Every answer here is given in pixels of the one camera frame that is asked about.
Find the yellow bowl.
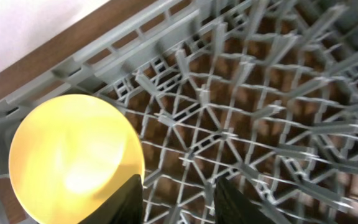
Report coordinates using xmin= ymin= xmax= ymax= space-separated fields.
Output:
xmin=8 ymin=94 xmax=145 ymax=223

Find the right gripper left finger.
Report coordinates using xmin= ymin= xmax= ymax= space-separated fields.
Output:
xmin=80 ymin=174 xmax=143 ymax=224

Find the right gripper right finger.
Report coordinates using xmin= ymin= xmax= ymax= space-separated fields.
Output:
xmin=214 ymin=177 xmax=274 ymax=224

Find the grey dishwasher rack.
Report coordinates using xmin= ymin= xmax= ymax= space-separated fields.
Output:
xmin=0 ymin=0 xmax=358 ymax=223

